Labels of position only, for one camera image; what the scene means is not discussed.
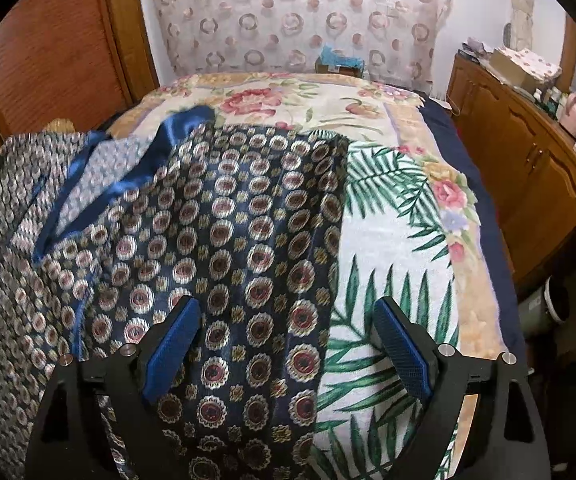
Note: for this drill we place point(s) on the long wooden sideboard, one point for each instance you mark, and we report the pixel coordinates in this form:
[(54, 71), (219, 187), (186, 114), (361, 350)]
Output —
[(526, 162)]

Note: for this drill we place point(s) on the floral bed blanket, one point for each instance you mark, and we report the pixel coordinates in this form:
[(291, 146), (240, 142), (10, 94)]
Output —
[(488, 322)]

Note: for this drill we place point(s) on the pink thermos jug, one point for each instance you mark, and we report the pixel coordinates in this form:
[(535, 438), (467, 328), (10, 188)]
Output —
[(568, 116)]

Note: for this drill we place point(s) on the palm leaf print cloth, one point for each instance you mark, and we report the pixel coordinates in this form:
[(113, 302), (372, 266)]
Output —
[(393, 245)]

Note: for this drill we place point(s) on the navy medallion patterned silk garment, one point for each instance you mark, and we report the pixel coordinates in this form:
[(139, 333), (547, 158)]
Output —
[(101, 239)]

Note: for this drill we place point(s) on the cardboard box with blue cloth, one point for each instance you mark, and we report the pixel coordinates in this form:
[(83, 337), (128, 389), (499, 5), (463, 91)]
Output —
[(331, 61)]

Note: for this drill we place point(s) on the cardboard box on sideboard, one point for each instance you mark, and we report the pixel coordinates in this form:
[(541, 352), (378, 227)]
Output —
[(523, 69)]

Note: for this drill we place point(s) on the circle patterned sheer curtain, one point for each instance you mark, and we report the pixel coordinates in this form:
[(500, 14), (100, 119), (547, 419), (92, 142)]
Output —
[(393, 39)]

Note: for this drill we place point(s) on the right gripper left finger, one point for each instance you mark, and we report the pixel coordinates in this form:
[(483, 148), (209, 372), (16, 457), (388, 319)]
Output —
[(68, 440)]

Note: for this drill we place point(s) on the wooden louvered wardrobe door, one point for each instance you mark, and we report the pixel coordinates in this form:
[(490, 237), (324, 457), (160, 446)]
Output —
[(81, 60)]

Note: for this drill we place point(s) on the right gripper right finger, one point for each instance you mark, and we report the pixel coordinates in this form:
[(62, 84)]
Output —
[(506, 439)]

